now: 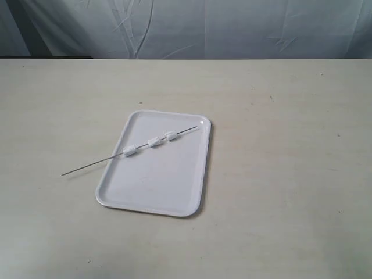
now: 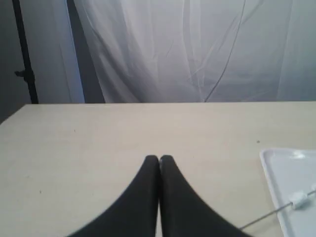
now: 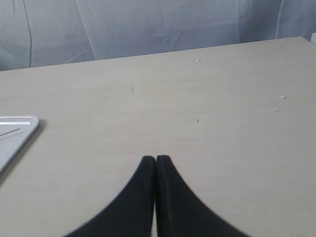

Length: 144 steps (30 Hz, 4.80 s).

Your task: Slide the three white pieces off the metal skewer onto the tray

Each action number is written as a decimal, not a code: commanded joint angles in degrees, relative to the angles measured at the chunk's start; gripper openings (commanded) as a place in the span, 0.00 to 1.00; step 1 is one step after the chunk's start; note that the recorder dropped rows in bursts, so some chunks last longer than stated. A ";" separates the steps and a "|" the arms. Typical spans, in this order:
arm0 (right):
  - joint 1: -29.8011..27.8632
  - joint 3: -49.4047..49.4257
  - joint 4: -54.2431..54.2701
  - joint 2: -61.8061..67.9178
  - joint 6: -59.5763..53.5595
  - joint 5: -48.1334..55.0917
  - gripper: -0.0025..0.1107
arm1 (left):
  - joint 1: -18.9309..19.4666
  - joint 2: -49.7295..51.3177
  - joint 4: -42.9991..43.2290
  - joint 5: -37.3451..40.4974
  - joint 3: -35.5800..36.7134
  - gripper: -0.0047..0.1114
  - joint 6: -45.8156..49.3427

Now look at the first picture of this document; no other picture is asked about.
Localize thin metal skewer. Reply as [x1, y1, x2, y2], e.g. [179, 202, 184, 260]
[60, 126, 198, 177]

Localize grey-white backdrop curtain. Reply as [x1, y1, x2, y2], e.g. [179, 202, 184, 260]
[1, 1, 371, 59]

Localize white rectangular plastic tray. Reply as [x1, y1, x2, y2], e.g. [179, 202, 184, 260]
[95, 110, 212, 217]

